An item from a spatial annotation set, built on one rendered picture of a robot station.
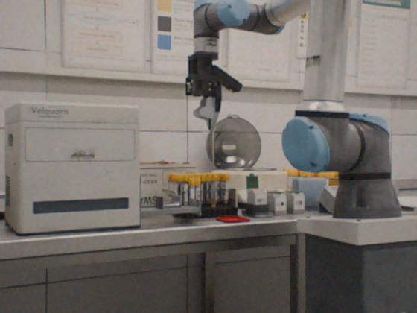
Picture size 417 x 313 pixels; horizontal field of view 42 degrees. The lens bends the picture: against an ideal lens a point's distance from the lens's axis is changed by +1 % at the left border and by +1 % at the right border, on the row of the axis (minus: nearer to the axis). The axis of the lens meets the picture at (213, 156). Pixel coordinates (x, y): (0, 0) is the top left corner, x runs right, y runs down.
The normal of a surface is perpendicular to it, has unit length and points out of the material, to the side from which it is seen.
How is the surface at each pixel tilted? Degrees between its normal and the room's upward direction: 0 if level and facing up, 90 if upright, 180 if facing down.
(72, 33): 93
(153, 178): 92
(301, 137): 97
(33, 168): 90
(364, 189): 69
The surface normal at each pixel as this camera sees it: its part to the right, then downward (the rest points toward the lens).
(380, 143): 0.57, -0.07
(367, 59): 0.41, 0.08
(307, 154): -0.83, 0.13
